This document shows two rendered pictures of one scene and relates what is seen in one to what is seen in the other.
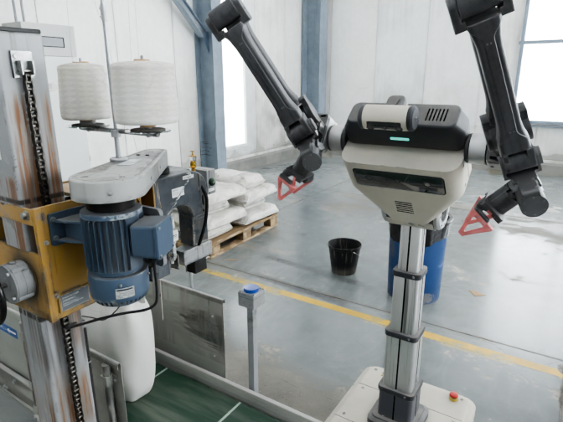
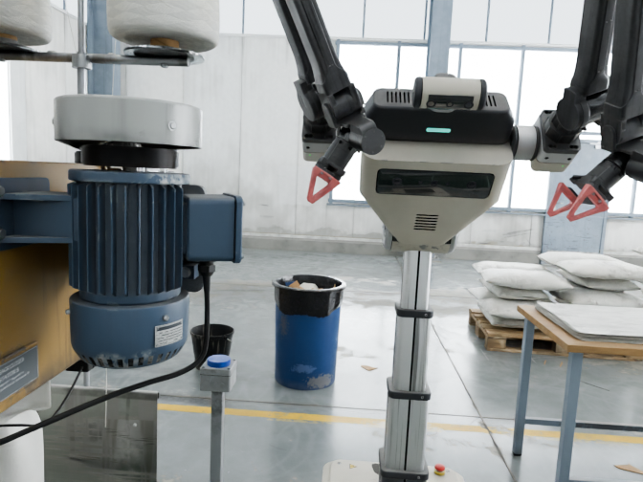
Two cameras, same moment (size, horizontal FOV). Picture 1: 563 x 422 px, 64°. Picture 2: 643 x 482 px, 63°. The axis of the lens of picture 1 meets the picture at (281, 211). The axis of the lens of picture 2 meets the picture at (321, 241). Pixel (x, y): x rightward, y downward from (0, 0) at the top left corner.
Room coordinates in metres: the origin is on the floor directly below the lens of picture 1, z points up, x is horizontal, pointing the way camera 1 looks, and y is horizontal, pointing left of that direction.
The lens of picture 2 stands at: (0.38, 0.56, 1.34)
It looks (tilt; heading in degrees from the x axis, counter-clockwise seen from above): 7 degrees down; 330
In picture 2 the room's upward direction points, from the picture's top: 3 degrees clockwise
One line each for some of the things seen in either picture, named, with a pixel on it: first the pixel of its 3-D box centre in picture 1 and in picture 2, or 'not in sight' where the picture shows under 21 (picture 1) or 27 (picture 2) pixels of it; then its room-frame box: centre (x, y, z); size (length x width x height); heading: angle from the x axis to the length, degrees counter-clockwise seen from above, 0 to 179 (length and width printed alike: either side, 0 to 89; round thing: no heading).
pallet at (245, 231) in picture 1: (216, 228); not in sight; (4.71, 0.71, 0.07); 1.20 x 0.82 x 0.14; 149
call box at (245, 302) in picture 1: (251, 296); (218, 374); (1.63, 0.12, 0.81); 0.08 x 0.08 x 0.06; 57
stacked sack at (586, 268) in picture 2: not in sight; (604, 269); (2.83, -3.48, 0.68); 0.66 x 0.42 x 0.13; 54
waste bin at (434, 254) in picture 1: (415, 254); (307, 330); (3.27, -1.04, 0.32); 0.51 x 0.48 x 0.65; 147
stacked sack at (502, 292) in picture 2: not in sight; (511, 287); (3.39, -3.10, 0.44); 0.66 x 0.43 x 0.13; 147
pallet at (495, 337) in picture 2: not in sight; (547, 332); (3.19, -3.37, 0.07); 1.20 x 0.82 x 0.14; 55
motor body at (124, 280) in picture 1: (116, 254); (131, 264); (1.10, 0.43, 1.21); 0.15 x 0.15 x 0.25
